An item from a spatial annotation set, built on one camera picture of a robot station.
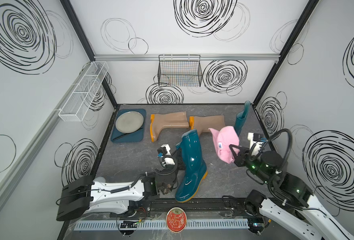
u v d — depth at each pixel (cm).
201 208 75
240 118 79
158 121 106
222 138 64
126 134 102
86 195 44
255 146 49
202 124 107
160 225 70
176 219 68
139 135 103
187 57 91
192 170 77
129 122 109
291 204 43
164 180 52
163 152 60
